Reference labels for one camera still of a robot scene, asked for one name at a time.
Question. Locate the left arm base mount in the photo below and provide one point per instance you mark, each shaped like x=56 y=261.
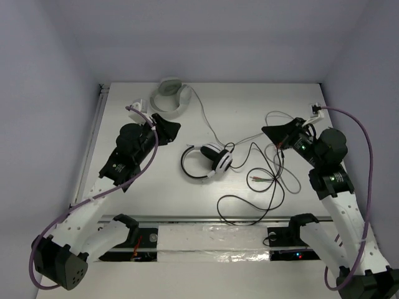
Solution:
x=139 y=246

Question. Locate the white foam block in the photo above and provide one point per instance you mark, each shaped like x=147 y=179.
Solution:
x=211 y=243

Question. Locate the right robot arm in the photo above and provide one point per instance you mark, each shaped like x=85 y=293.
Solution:
x=354 y=260

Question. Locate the black and white headphones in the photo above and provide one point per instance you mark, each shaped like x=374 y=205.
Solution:
x=218 y=159

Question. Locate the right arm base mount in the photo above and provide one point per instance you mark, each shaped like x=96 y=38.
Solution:
x=285 y=243

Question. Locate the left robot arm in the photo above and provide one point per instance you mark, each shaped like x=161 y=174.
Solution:
x=61 y=253

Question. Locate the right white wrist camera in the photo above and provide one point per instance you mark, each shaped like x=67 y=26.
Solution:
x=316 y=114

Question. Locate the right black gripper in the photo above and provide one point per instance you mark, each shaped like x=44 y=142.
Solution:
x=283 y=134

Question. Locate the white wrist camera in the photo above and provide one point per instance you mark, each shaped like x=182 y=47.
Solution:
x=138 y=107
x=316 y=114

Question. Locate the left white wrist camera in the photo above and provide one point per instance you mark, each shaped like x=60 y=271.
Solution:
x=138 y=107

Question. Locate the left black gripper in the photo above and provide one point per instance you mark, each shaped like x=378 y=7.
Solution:
x=158 y=129

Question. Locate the aluminium rail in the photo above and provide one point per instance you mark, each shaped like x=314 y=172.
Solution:
x=170 y=219

